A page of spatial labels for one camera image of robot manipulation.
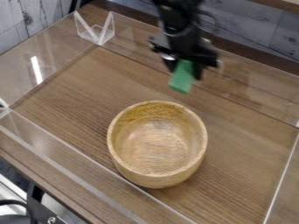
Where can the wooden bowl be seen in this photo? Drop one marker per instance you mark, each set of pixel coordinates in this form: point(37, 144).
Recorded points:
point(156, 141)

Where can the black table frame leg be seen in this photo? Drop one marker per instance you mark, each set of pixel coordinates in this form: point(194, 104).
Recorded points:
point(41, 214)

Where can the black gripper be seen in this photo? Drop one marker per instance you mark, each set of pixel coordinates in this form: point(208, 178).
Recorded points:
point(179, 42)

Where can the green rectangular stick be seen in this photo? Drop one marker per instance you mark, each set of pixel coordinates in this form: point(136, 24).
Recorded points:
point(182, 79)

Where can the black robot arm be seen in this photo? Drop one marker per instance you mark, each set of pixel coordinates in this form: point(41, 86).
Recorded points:
point(180, 10)

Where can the clear acrylic enclosure walls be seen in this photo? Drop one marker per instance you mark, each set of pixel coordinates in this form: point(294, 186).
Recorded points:
point(76, 74)

